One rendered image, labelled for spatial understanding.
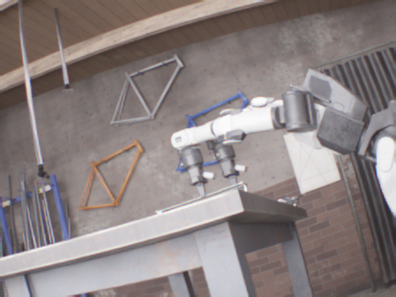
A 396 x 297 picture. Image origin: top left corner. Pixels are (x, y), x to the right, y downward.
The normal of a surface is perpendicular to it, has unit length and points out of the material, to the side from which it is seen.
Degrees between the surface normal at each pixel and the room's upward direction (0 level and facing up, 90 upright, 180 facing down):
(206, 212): 90
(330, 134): 107
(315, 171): 90
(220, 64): 90
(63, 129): 90
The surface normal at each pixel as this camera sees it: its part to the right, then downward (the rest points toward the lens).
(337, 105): -0.43, 0.09
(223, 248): -0.31, -0.15
